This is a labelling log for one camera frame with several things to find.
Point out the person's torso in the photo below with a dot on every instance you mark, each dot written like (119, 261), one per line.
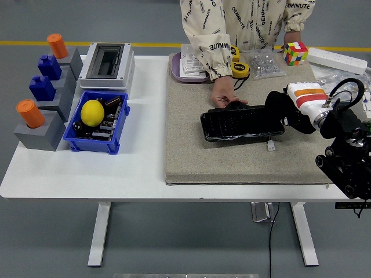
(249, 17)

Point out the blue plastic block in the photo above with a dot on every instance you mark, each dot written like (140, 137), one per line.
(50, 68)
(43, 89)

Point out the black round knob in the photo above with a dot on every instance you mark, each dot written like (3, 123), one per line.
(77, 125)

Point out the white circuit breaker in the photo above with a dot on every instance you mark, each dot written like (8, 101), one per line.
(367, 105)

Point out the yellow tape measure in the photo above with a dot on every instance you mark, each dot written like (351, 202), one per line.
(240, 69)
(235, 53)

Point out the metal bracket under table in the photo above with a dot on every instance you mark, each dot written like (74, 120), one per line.
(261, 212)

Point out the clear bags of small parts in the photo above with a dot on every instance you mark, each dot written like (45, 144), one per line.
(333, 76)

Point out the dark circuit board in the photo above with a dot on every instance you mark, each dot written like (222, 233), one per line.
(107, 122)
(102, 135)

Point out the white switch panel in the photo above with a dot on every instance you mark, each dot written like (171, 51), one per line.
(188, 51)
(191, 69)

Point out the multicolour puzzle cube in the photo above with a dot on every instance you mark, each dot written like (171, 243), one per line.
(295, 53)

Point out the person's left hand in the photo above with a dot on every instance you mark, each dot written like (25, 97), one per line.
(291, 42)

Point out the brown electronic component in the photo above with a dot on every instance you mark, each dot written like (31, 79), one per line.
(113, 102)

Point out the person's right forearm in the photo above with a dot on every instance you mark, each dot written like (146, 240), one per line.
(211, 55)

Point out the orange cylinder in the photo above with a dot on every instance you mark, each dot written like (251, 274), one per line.
(58, 46)
(30, 114)

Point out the clear bag of metal nuts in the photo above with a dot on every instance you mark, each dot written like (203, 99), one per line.
(265, 65)

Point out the small white connector plug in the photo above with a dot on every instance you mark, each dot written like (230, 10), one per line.
(271, 146)

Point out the white table leg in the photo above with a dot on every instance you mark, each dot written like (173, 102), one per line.
(98, 231)
(305, 231)

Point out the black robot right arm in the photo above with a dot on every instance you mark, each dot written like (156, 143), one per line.
(345, 162)

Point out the person's right hand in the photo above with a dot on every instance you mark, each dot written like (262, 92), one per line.
(221, 89)

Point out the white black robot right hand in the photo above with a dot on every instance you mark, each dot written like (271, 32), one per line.
(307, 100)

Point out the grey cube block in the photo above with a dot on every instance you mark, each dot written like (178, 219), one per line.
(63, 104)
(68, 81)
(40, 137)
(75, 62)

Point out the black rag with red patch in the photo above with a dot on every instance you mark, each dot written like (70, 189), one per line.
(276, 104)

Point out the white power strip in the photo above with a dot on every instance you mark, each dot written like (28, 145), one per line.
(336, 60)

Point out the blue plastic bin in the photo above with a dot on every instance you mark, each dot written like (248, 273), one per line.
(95, 146)

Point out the grey-brown mat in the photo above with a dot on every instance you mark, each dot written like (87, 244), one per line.
(232, 162)

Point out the grey electrical distribution box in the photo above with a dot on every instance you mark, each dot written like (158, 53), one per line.
(107, 66)

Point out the black table control panel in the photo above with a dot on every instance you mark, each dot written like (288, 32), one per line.
(352, 205)

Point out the purple oval tray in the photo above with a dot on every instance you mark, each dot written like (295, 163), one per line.
(175, 66)

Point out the person's left forearm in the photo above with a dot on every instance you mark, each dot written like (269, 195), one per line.
(294, 26)

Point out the yellow lemon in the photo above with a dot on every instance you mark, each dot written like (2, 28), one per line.
(92, 113)

